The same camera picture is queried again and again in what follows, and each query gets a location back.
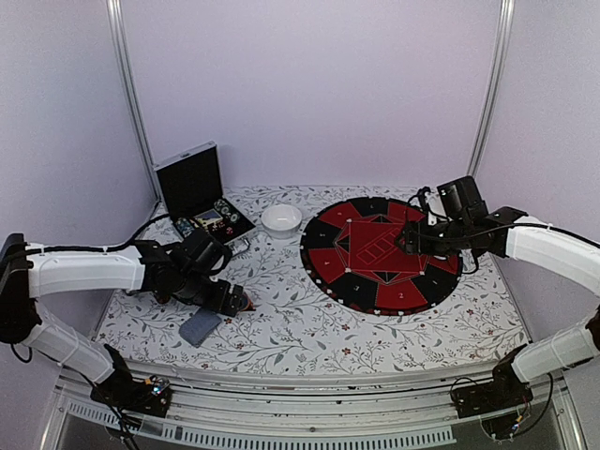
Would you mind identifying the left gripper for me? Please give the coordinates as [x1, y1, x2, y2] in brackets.
[176, 270, 245, 317]

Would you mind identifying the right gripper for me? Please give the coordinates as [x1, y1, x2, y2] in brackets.
[395, 218, 471, 256]

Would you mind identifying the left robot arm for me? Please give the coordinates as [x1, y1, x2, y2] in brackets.
[1, 230, 253, 407]

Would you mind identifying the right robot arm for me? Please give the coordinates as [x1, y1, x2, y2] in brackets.
[396, 175, 599, 409]

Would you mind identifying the loose blue card deck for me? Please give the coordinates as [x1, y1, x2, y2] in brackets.
[179, 309, 222, 348]

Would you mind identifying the floral tablecloth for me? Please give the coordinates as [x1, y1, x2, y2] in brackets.
[93, 185, 526, 376]

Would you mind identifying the boxed playing card deck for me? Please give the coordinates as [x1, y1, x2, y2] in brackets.
[193, 209, 223, 228]

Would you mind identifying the white ceramic bowl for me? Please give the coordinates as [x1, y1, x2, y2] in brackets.
[261, 204, 303, 239]

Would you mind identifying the long poker chip row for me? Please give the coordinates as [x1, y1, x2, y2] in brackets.
[174, 217, 197, 238]

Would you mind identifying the short poker chip row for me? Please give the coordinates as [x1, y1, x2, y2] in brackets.
[214, 199, 231, 216]

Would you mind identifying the round red black poker mat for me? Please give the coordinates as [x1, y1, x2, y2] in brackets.
[300, 197, 463, 316]

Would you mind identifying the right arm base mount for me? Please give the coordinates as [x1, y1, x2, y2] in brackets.
[450, 376, 533, 418]

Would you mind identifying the aluminium frame post left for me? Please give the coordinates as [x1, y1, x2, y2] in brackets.
[106, 0, 160, 202]

